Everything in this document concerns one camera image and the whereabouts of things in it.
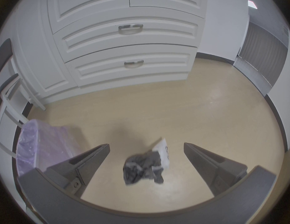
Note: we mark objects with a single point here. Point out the white wardrobe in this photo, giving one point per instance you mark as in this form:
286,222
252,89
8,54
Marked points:
126,8

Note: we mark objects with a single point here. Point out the white printed wrapper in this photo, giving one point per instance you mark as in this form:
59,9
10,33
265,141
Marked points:
163,150

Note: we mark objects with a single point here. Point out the purple plastic bag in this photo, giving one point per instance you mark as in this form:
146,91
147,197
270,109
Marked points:
27,143

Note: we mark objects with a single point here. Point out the dark grey white chair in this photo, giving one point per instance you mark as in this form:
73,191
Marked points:
4,55

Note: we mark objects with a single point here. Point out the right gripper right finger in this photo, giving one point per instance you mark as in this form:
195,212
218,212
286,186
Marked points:
208,167

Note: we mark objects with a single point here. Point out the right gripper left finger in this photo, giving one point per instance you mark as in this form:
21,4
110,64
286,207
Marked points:
86,164

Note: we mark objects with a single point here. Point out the black plastic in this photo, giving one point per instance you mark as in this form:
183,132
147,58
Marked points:
142,167

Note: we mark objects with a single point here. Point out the white trash bin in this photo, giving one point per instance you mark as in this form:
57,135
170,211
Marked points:
56,146

